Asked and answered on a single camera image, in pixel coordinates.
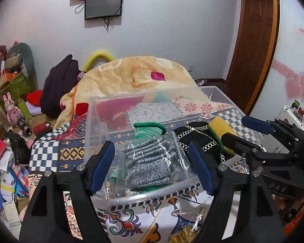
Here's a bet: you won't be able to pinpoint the yellow soft item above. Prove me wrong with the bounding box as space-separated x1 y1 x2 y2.
209 117 238 155

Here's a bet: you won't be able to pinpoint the black knit hat white grid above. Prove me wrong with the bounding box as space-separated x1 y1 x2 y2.
174 122 225 163

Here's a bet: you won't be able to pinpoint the clear plastic storage bin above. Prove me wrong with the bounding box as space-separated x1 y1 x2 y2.
84 86 248 205

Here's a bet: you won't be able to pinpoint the grey knit gloves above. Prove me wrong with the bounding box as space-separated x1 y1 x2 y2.
113 131 193 190

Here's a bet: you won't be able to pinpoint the green knit glove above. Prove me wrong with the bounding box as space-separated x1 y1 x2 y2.
109 122 176 195

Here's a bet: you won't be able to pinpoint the wooden wardrobe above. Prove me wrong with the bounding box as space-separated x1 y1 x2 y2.
243 0 304 122

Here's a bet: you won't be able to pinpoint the patterned patchwork bed cover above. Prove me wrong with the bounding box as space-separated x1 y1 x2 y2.
29 88 261 242

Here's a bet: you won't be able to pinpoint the pink rabbit plush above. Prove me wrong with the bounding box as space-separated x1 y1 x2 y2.
3 92 23 126

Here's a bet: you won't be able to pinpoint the green bottle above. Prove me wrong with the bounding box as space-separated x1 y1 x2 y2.
17 98 33 122

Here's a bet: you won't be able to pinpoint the wooden door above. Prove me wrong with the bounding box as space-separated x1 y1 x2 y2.
225 0 279 114

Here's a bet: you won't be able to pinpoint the green gift bag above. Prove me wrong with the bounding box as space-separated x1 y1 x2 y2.
0 74 34 107

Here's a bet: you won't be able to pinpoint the dark purple jacket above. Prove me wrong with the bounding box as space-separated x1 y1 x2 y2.
40 54 80 119

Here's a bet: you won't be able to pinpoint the yellow floral blanket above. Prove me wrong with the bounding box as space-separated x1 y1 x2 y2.
53 56 197 129

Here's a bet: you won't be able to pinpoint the yellow foam arc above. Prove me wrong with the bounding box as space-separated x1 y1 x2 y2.
82 50 115 72

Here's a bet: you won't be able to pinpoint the grey dinosaur plush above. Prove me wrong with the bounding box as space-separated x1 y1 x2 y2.
4 42 35 80

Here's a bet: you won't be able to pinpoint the small black wall monitor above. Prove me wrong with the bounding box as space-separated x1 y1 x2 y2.
84 0 123 20

